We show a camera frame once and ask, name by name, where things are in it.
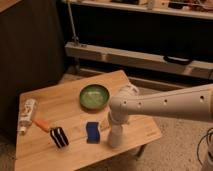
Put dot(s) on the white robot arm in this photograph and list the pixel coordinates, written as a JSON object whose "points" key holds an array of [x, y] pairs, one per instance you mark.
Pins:
{"points": [[195, 103]]}

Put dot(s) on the blue eraser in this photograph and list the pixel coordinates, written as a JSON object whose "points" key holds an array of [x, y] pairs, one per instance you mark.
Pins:
{"points": [[93, 135]]}

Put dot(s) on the green bowl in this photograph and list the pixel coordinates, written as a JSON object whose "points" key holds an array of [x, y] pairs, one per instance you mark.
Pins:
{"points": [[94, 97]]}

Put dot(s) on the wooden table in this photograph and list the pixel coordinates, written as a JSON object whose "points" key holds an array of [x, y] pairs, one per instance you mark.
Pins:
{"points": [[59, 106]]}

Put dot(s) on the black white striped block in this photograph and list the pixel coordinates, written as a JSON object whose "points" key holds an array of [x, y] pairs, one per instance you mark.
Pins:
{"points": [[59, 137]]}

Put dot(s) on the orange carrot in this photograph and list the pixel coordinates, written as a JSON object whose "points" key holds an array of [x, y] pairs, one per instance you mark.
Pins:
{"points": [[42, 125]]}

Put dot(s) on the clear plastic bottle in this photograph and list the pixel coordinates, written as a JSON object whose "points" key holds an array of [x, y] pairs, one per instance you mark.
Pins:
{"points": [[25, 118]]}

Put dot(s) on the metal shelf rack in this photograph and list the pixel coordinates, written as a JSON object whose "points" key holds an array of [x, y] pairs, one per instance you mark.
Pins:
{"points": [[153, 36]]}

